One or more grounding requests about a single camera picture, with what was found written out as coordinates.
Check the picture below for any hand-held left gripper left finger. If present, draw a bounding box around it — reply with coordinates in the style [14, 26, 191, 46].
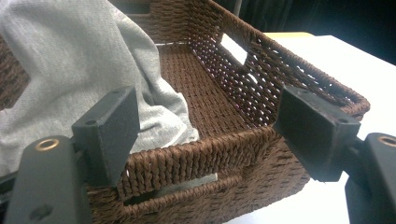
[72, 86, 141, 188]

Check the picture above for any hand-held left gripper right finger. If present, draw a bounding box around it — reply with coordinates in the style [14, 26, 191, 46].
[273, 85, 361, 183]

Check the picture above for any grey cloth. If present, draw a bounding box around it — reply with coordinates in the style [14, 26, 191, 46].
[0, 0, 201, 177]

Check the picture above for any brown woven basket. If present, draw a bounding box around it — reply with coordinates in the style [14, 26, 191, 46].
[0, 0, 372, 224]

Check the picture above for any desk with white frame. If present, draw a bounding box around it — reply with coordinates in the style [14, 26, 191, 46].
[233, 0, 245, 17]

